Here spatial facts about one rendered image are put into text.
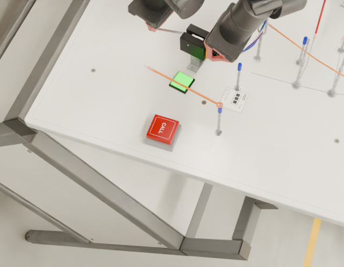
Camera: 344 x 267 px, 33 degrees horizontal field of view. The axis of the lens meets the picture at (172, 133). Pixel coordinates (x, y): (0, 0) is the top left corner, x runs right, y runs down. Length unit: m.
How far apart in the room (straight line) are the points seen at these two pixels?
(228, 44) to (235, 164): 0.23
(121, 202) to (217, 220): 1.51
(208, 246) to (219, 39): 0.63
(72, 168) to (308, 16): 0.63
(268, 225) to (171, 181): 1.72
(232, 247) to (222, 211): 1.47
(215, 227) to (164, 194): 1.37
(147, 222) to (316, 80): 0.56
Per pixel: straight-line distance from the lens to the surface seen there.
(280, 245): 3.32
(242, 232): 1.46
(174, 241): 1.55
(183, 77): 1.20
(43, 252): 2.25
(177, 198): 1.56
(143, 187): 1.48
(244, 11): 0.99
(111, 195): 1.41
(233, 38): 1.06
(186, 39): 1.15
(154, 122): 1.12
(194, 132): 1.14
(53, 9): 1.62
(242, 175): 1.10
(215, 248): 1.49
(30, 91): 1.24
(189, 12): 1.05
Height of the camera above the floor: 1.90
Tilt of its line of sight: 45 degrees down
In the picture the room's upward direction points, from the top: 83 degrees clockwise
